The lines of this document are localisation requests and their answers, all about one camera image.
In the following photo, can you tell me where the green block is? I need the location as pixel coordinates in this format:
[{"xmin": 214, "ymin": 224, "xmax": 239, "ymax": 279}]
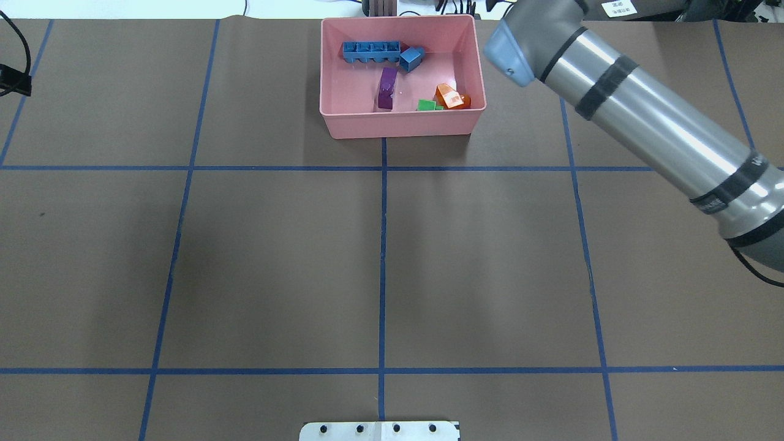
[{"xmin": 416, "ymin": 99, "xmax": 445, "ymax": 111}]

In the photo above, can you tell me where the purple sloped block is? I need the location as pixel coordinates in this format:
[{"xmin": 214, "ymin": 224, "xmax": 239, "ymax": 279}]
[{"xmin": 376, "ymin": 67, "xmax": 398, "ymax": 111}]

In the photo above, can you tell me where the orange sloped block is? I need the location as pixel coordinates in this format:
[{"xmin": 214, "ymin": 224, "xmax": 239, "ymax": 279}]
[{"xmin": 434, "ymin": 83, "xmax": 471, "ymax": 110}]

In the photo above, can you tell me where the pink plastic box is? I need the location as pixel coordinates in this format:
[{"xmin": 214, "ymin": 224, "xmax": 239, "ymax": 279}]
[{"xmin": 319, "ymin": 15, "xmax": 487, "ymax": 140}]

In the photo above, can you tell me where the small blue single-stud block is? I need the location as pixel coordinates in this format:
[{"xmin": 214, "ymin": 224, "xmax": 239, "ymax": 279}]
[{"xmin": 399, "ymin": 47, "xmax": 426, "ymax": 72}]

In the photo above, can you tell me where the long blue four-stud block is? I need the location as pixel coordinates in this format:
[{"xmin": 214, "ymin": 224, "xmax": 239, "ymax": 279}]
[{"xmin": 341, "ymin": 41, "xmax": 401, "ymax": 64}]

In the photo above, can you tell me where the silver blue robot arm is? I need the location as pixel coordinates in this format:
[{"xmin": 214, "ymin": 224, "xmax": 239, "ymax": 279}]
[{"xmin": 484, "ymin": 1, "xmax": 783, "ymax": 271}]

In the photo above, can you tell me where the white label card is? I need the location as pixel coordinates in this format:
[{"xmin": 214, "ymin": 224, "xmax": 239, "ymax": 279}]
[{"xmin": 600, "ymin": 0, "xmax": 638, "ymax": 18}]

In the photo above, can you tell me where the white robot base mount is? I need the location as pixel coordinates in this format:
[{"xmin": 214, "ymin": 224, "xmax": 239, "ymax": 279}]
[{"xmin": 298, "ymin": 421, "xmax": 461, "ymax": 440}]

